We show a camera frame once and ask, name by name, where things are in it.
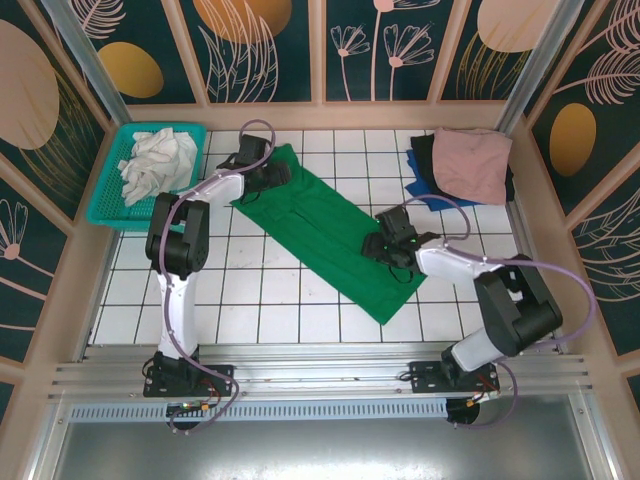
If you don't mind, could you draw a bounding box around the green t-shirt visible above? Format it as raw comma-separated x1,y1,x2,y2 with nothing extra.
228,143,429,326

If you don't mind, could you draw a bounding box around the teal plastic basket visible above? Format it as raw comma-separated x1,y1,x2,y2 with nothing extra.
84,122,209,232

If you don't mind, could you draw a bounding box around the folded blue t-shirt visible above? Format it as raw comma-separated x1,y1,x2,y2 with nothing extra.
403,149,481,212

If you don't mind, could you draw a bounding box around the folded black t-shirt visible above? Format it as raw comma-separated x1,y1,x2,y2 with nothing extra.
409,133,517,204

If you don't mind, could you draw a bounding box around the crumpled white t-shirt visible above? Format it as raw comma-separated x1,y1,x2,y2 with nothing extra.
118,127,199,207

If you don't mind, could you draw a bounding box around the folded pink t-shirt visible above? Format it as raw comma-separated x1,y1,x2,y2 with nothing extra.
430,127,515,206

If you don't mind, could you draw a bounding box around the grey metal sheet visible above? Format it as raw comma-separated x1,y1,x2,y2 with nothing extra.
29,394,621,480

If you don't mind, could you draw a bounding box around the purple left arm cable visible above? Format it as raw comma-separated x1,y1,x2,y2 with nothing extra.
162,118,280,436

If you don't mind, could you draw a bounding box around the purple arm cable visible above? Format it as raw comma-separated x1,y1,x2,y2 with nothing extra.
162,118,280,436
402,194,596,431

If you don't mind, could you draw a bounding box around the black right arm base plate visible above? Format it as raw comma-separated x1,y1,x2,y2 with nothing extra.
408,360,501,396

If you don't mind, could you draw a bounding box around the aluminium mounting rail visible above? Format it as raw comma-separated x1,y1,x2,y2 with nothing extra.
47,342,591,401

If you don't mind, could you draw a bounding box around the aluminium frame post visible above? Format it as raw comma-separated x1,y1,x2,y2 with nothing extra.
497,0,586,134
39,0,146,151

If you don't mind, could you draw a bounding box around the grey slotted cable duct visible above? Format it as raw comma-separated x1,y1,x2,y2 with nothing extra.
69,399,449,421

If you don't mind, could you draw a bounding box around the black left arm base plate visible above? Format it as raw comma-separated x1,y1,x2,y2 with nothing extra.
143,364,236,399

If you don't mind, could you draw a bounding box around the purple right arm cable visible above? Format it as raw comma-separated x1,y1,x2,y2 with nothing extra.
402,194,596,431

